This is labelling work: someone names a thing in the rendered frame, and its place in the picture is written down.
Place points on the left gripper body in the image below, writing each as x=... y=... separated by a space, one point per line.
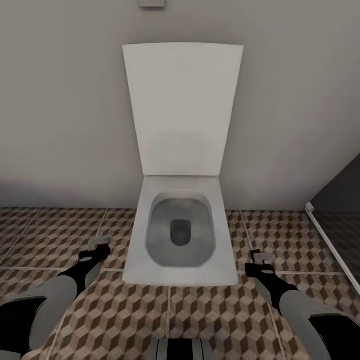
x=101 y=253

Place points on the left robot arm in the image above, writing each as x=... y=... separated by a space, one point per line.
x=29 y=319

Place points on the robot trunk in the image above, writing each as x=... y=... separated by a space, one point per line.
x=180 y=349

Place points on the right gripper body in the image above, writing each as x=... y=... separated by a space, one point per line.
x=250 y=268

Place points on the door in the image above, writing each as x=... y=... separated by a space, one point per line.
x=337 y=210

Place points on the shower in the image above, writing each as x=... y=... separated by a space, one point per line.
x=338 y=257

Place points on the toilet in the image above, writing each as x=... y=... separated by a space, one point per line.
x=182 y=98

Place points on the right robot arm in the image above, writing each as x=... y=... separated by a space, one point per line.
x=325 y=332

